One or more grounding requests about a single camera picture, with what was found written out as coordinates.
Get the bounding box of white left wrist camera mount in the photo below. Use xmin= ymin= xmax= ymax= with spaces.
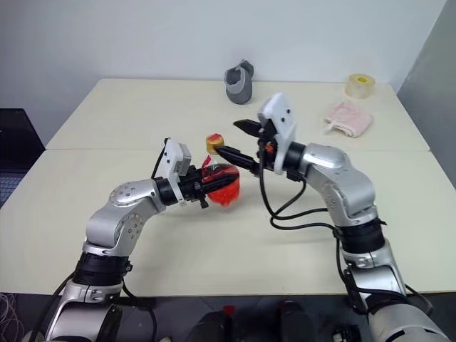
xmin=156 ymin=137 xmax=194 ymax=206

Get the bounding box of white wire bundle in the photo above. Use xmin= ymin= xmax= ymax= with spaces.
xmin=0 ymin=291 xmax=31 ymax=342

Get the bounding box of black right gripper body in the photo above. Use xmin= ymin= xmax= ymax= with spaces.
xmin=253 ymin=119 xmax=279 ymax=179

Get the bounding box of black laptop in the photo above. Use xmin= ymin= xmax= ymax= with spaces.
xmin=0 ymin=108 xmax=47 ymax=211

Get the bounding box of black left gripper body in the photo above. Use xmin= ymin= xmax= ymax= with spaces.
xmin=177 ymin=165 xmax=211 ymax=209

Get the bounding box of pink cloth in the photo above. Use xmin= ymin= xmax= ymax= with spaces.
xmin=322 ymin=100 xmax=375 ymax=140

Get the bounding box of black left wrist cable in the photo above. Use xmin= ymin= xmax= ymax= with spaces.
xmin=150 ymin=136 xmax=172 ymax=179

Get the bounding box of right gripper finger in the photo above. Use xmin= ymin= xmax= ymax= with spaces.
xmin=214 ymin=145 xmax=260 ymax=176
xmin=232 ymin=118 xmax=265 ymax=139

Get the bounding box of clear bottle with red drink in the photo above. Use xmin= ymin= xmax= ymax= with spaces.
xmin=199 ymin=133 xmax=242 ymax=209

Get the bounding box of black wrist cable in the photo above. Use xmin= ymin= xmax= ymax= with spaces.
xmin=150 ymin=136 xmax=172 ymax=179
xmin=256 ymin=140 xmax=345 ymax=236

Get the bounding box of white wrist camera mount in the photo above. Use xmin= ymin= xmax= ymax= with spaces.
xmin=156 ymin=137 xmax=194 ymax=206
xmin=256 ymin=92 xmax=299 ymax=176

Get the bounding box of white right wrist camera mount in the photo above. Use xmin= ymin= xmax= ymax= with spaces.
xmin=256 ymin=92 xmax=299 ymax=176

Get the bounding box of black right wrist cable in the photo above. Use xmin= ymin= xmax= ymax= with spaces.
xmin=256 ymin=140 xmax=345 ymax=236

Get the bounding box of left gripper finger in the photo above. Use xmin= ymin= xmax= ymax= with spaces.
xmin=203 ymin=175 xmax=239 ymax=194
xmin=210 ymin=162 xmax=239 ymax=176

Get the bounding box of black left shoulder cable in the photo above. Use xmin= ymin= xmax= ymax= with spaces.
xmin=117 ymin=274 xmax=158 ymax=341

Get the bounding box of grey plastic holder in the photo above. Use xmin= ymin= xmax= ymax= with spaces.
xmin=224 ymin=59 xmax=255 ymax=105

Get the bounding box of clear tape roll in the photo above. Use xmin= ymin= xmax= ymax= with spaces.
xmin=344 ymin=73 xmax=378 ymax=101

